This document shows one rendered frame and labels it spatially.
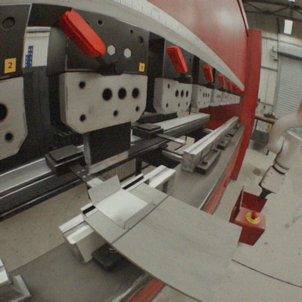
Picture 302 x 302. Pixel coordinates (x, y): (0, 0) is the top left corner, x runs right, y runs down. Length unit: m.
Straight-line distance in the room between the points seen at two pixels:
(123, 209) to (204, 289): 0.22
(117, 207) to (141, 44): 0.31
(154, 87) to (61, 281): 0.47
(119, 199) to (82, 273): 0.20
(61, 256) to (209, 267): 0.33
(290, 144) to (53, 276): 0.83
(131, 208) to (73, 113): 0.22
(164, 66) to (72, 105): 0.21
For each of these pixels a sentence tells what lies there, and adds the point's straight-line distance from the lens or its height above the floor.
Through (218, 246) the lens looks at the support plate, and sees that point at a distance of 0.31.
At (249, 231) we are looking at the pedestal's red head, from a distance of 0.75.
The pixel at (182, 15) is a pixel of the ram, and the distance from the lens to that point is 0.43.
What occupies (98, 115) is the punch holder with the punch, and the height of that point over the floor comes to 1.19.
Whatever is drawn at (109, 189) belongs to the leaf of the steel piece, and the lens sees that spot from 0.37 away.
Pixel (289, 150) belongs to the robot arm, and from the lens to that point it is 0.68.
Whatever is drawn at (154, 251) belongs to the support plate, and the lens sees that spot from 0.27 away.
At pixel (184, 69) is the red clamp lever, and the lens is 0.33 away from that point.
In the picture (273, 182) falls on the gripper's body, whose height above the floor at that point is 0.94.
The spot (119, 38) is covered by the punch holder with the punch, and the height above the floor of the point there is 1.31.
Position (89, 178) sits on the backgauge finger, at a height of 1.00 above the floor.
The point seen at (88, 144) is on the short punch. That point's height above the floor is 1.14.
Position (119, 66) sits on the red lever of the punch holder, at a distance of 0.19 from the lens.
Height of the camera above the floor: 1.24
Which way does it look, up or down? 24 degrees down
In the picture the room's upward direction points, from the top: 4 degrees clockwise
